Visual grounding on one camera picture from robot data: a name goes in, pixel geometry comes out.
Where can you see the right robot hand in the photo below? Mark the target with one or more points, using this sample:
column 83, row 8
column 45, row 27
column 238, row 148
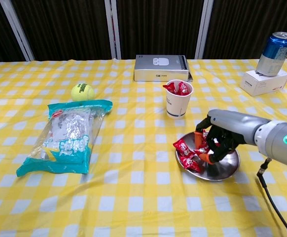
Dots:
column 234, row 128

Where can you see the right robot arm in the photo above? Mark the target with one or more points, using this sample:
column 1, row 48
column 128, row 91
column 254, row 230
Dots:
column 281, row 145

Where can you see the white paper cup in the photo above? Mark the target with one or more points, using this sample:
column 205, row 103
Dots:
column 176, row 106

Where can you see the round steel plate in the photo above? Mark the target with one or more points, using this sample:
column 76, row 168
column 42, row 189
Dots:
column 222, row 170

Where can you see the small white box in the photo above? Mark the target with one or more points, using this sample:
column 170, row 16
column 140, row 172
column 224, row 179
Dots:
column 261, row 85

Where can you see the blue beverage can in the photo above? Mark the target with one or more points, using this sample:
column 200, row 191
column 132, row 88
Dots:
column 274, row 56

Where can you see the silver earbuds box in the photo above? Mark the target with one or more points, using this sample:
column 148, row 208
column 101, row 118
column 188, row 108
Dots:
column 155, row 64

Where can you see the yellow checkered tablecloth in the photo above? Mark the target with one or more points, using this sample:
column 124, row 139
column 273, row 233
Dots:
column 138, row 197

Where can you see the black pleated curtain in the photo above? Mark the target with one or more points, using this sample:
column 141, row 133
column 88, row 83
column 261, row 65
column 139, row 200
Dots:
column 158, row 27

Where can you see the yellow tennis ball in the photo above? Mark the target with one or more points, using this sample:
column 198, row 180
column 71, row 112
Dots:
column 82, row 92

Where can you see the teal snack bag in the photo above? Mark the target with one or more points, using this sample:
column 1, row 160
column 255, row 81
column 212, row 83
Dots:
column 67, row 133

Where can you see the white metal frame post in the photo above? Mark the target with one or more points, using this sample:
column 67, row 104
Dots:
column 17, row 30
column 109, row 10
column 205, row 14

